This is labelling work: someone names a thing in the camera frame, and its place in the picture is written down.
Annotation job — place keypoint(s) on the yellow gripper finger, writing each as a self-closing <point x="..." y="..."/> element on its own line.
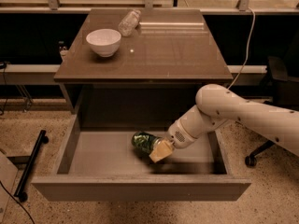
<point x="161" y="149"/>

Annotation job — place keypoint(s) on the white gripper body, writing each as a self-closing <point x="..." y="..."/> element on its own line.
<point x="177" y="133"/>

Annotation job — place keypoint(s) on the green soda can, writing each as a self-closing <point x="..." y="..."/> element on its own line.
<point x="145" y="141"/>

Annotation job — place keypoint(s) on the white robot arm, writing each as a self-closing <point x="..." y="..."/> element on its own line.
<point x="214" y="105"/>

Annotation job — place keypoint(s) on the open top drawer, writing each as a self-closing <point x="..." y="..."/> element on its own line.
<point x="97" y="162"/>

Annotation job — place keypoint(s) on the brown cabinet with top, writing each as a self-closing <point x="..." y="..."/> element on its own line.
<point x="169" y="45"/>

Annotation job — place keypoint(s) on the black office chair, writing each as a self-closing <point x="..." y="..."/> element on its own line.
<point x="282" y="74"/>

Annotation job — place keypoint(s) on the white ceramic bowl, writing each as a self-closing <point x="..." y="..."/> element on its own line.
<point x="104" y="42"/>

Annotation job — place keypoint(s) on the clear plastic bottle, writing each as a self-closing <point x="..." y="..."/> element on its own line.
<point x="129" y="22"/>

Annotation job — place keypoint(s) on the small bottle behind cabinet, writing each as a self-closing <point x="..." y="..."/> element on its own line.
<point x="63" y="49"/>

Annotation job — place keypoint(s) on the black wheeled stand base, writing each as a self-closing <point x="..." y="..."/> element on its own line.
<point x="28" y="163"/>

